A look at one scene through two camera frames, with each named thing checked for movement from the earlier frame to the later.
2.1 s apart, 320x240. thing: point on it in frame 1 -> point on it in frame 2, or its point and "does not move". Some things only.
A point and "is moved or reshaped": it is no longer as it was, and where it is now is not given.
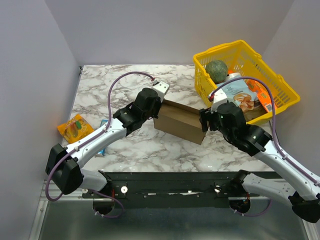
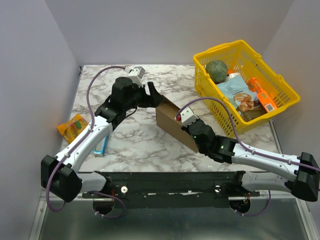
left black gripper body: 155,113 -> 139,98
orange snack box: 262,92 does not move
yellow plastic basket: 241,58 does not move
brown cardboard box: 180,120 is moved or reshaped
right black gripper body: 204,119 -> 194,128
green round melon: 217,70 does not move
